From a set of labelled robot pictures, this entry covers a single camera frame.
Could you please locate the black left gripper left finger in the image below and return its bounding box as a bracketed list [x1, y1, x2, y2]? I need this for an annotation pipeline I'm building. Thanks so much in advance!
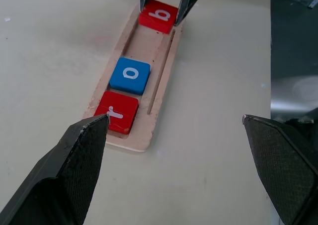
[0, 114, 110, 225]

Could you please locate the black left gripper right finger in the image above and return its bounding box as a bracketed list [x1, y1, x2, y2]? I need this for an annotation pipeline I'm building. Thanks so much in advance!
[241, 114, 318, 225]

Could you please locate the red letter b block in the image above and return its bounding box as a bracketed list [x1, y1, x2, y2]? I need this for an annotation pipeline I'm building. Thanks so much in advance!
[138, 0, 179, 35]

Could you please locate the long wooden letter tray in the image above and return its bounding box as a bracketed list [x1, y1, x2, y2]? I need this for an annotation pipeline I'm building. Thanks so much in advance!
[83, 1, 183, 153]

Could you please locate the blue letter o block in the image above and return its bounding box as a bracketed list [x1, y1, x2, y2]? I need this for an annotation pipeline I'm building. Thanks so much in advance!
[108, 57, 152, 96]

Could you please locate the red letter r block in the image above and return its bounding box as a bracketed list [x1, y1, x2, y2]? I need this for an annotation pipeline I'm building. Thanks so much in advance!
[93, 90, 140, 135]

